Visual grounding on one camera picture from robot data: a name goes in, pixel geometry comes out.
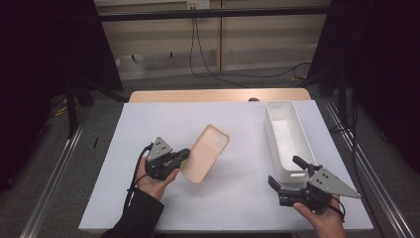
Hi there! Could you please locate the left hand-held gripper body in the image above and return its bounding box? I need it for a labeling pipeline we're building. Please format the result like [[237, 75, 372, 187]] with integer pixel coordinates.
[[145, 136, 182, 181]]

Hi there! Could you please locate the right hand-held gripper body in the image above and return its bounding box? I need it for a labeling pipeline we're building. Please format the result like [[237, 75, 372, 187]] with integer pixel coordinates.
[[278, 165, 362, 212]]

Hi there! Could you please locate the beige phone case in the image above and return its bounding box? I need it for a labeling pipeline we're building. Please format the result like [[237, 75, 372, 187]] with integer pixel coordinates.
[[179, 123, 231, 184]]

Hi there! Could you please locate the white rectangular storage box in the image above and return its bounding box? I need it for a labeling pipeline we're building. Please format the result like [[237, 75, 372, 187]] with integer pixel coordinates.
[[263, 99, 319, 184]]

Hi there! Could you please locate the person's left hand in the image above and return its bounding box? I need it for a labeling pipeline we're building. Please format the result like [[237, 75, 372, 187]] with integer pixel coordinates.
[[136, 156, 181, 201]]

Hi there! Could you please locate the person's right hand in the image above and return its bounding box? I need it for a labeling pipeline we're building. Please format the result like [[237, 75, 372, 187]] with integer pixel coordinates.
[[292, 194, 348, 238]]

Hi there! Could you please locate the white table cover sheet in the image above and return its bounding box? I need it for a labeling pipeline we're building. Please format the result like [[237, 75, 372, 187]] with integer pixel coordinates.
[[78, 100, 374, 232]]

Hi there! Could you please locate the light wooden table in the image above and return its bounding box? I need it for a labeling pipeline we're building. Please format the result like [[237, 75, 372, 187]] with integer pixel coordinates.
[[128, 87, 312, 103]]

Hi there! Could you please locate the black metal stand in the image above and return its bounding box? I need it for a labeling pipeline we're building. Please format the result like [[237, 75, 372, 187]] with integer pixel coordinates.
[[63, 78, 79, 140]]

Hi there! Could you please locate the black curtain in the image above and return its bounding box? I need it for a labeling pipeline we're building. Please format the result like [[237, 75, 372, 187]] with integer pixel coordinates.
[[306, 0, 420, 173], [0, 0, 125, 192]]

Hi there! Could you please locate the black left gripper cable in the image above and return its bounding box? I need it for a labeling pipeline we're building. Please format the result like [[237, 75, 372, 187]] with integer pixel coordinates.
[[122, 142, 155, 212]]

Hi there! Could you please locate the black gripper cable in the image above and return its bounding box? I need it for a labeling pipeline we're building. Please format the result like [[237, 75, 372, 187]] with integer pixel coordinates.
[[122, 142, 155, 212], [326, 194, 347, 223]]

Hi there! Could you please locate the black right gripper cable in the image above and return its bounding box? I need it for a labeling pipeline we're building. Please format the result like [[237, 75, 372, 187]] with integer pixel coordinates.
[[326, 194, 347, 223]]

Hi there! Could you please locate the metal floor rail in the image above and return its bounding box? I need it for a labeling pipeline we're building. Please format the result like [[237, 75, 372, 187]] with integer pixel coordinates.
[[19, 122, 87, 238], [321, 98, 418, 238]]

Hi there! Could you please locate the black floor cable bundle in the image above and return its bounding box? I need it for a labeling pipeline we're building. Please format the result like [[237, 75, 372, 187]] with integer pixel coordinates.
[[330, 87, 366, 162]]

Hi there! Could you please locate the black power cable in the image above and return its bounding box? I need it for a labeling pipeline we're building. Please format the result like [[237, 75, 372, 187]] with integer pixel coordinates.
[[188, 9, 248, 89], [194, 13, 312, 80]]

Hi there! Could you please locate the yellow floor cable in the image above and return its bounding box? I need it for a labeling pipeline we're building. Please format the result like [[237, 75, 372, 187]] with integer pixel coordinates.
[[49, 98, 67, 119]]

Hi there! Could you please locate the white wall power outlet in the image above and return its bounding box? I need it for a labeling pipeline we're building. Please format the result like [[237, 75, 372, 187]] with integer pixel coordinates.
[[186, 0, 211, 10]]

